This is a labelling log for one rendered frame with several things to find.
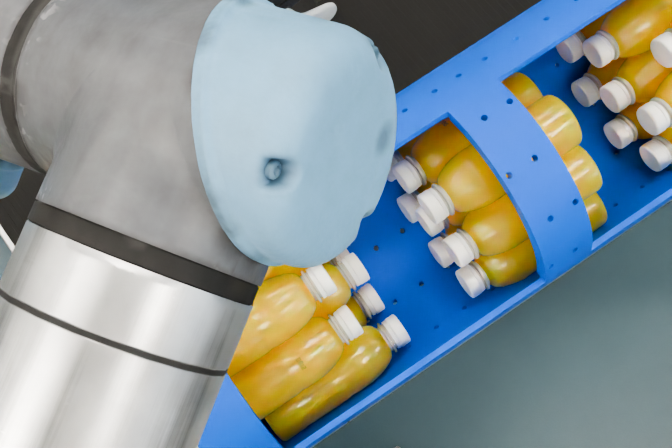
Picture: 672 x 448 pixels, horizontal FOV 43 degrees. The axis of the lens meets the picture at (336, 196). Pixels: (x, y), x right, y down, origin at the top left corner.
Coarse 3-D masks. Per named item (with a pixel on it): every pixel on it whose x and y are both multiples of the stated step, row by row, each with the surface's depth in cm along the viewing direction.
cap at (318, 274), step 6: (306, 270) 94; (312, 270) 93; (318, 270) 92; (324, 270) 92; (312, 276) 92; (318, 276) 92; (324, 276) 92; (318, 282) 92; (324, 282) 92; (330, 282) 92; (318, 288) 92; (324, 288) 92; (330, 288) 93; (336, 288) 93; (324, 294) 93; (330, 294) 93
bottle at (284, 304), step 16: (272, 288) 91; (288, 288) 91; (304, 288) 92; (256, 304) 91; (272, 304) 90; (288, 304) 90; (304, 304) 91; (256, 320) 90; (272, 320) 90; (288, 320) 91; (304, 320) 92; (256, 336) 90; (272, 336) 91; (288, 336) 92; (240, 352) 90; (256, 352) 91; (240, 368) 91
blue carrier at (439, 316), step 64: (576, 0) 96; (448, 64) 98; (512, 64) 92; (576, 64) 117; (512, 128) 89; (384, 192) 114; (512, 192) 88; (576, 192) 89; (640, 192) 108; (384, 256) 114; (576, 256) 95; (384, 320) 110; (448, 320) 106; (384, 384) 94
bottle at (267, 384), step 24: (312, 336) 94; (336, 336) 95; (264, 360) 94; (288, 360) 93; (312, 360) 93; (336, 360) 96; (240, 384) 93; (264, 384) 93; (288, 384) 93; (312, 384) 96; (264, 408) 93
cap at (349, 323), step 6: (342, 306) 97; (336, 312) 97; (342, 312) 96; (348, 312) 96; (336, 318) 96; (342, 318) 96; (348, 318) 96; (354, 318) 96; (342, 324) 96; (348, 324) 95; (354, 324) 96; (348, 330) 96; (354, 330) 96; (360, 330) 96; (348, 336) 96; (354, 336) 96
